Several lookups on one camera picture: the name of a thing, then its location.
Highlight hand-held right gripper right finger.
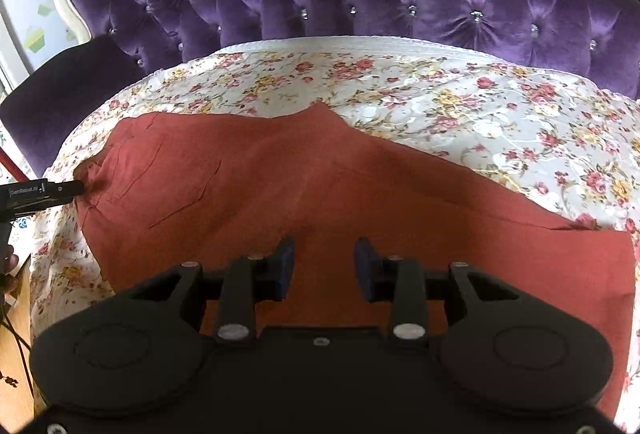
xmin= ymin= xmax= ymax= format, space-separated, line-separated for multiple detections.
xmin=353 ymin=238 xmax=524 ymax=344

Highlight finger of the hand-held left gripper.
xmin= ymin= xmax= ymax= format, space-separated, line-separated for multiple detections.
xmin=43 ymin=181 xmax=87 ymax=209

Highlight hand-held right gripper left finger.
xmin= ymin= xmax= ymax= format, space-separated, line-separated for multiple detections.
xmin=119 ymin=236 xmax=296 ymax=347

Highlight red pants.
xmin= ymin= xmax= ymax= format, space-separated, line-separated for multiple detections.
xmin=75 ymin=102 xmax=637 ymax=431

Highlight person's left hand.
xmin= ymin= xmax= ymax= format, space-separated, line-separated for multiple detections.
xmin=0 ymin=253 xmax=22 ymax=309

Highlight dark purple velvet bench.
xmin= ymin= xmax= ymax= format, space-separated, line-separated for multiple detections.
xmin=0 ymin=36 xmax=151 ymax=179

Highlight floral bedsheet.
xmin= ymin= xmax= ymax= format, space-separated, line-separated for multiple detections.
xmin=29 ymin=36 xmax=640 ymax=434

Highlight purple tufted headboard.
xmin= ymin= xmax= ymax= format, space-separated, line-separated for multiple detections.
xmin=52 ymin=0 xmax=640 ymax=100

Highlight black cable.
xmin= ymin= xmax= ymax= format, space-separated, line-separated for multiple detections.
xmin=0 ymin=301 xmax=37 ymax=399

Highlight green wall sticker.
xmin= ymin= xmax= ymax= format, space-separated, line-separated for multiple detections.
xmin=24 ymin=26 xmax=48 ymax=54

